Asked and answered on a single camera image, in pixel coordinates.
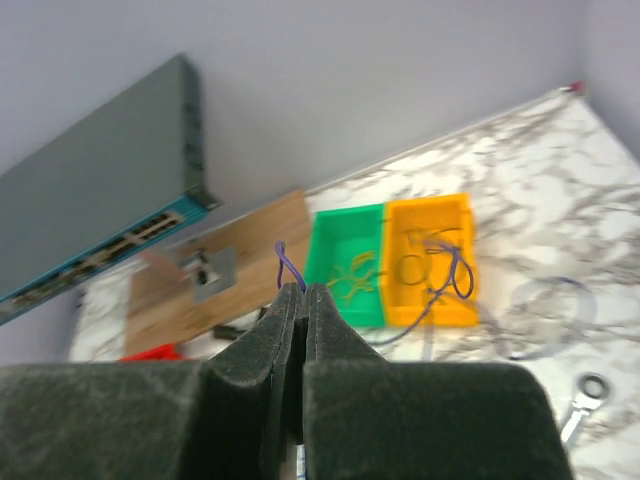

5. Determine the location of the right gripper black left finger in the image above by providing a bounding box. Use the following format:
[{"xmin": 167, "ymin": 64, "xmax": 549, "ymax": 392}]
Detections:
[{"xmin": 202, "ymin": 283, "xmax": 303, "ymax": 479}]

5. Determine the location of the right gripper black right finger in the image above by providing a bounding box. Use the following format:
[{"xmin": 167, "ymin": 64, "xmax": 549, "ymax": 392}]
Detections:
[{"xmin": 302, "ymin": 285, "xmax": 388, "ymax": 479}]

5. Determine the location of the purple cable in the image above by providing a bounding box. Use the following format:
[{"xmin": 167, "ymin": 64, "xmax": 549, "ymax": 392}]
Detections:
[
  {"xmin": 394, "ymin": 227, "xmax": 474, "ymax": 301},
  {"xmin": 274, "ymin": 240, "xmax": 599, "ymax": 361}
]

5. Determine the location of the green plastic bin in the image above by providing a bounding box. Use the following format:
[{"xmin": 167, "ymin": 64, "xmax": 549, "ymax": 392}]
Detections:
[{"xmin": 304, "ymin": 204, "xmax": 385, "ymax": 328}]

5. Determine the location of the red plastic bin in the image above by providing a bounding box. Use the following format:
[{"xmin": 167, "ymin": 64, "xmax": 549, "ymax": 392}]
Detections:
[{"xmin": 119, "ymin": 343, "xmax": 186, "ymax": 362}]

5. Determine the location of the wooden board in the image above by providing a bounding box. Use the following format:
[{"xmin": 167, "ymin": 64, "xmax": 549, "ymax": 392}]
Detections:
[{"xmin": 124, "ymin": 190, "xmax": 311, "ymax": 356}]

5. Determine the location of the orange plastic bin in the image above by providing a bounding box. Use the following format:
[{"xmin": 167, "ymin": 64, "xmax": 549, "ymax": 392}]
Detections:
[{"xmin": 380, "ymin": 193, "xmax": 479, "ymax": 329}]

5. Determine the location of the silver ratchet wrench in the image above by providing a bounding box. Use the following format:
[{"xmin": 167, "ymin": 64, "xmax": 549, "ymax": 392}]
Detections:
[{"xmin": 559, "ymin": 372, "xmax": 613, "ymax": 449}]

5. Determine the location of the black cylindrical tool handle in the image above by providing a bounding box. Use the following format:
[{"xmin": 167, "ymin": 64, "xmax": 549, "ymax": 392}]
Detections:
[{"xmin": 212, "ymin": 325, "xmax": 244, "ymax": 341}]

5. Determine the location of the grey metal bracket stand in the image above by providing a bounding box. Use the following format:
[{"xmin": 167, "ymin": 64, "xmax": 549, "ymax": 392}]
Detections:
[{"xmin": 139, "ymin": 244, "xmax": 237, "ymax": 304}]

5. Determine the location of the grey blue network switch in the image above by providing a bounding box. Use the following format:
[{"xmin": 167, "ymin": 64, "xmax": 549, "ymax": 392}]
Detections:
[{"xmin": 1, "ymin": 54, "xmax": 219, "ymax": 322}]

